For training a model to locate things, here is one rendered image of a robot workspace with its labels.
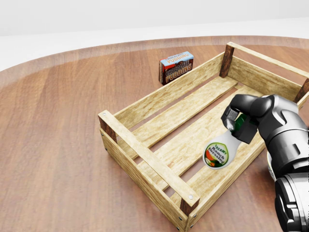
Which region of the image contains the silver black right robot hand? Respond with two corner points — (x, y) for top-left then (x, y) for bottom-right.
(220, 94), (309, 181)

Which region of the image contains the white ranch dressing bottle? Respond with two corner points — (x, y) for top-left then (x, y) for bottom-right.
(202, 113), (252, 171)

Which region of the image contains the wooden slat tray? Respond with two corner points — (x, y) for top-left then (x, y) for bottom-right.
(98, 41), (309, 232)

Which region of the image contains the pale printed package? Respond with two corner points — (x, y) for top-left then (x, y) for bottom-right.
(266, 151), (277, 182)

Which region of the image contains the chocolate pudding box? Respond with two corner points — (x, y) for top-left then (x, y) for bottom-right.
(158, 51), (195, 86)

